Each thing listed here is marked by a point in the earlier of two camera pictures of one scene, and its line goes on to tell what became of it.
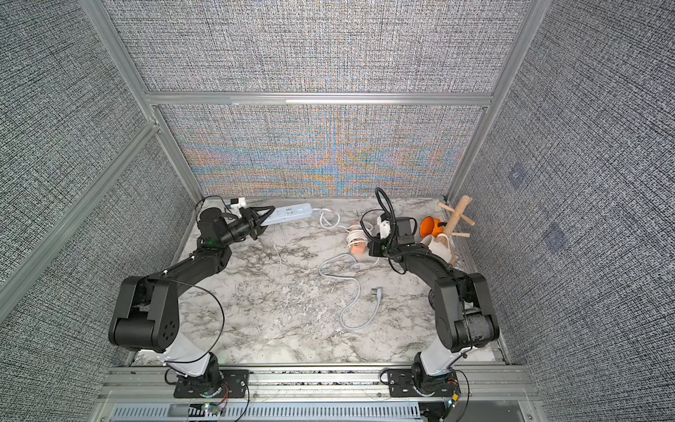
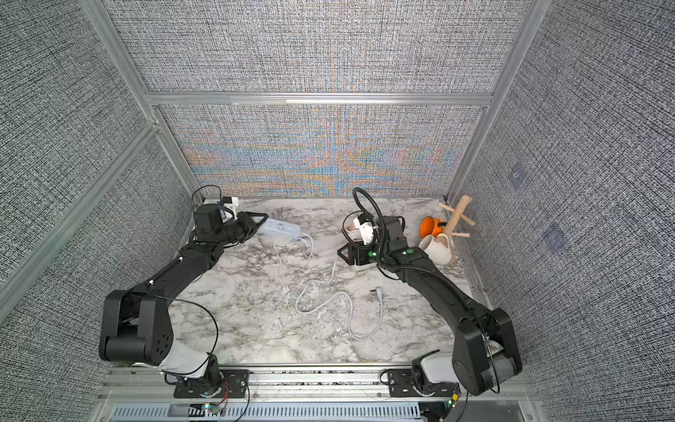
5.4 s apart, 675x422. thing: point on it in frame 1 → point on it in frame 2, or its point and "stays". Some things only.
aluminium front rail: [483, 392] stays
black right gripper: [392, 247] stays
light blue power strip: [306, 210] → [278, 229]
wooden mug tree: [465, 201] stays
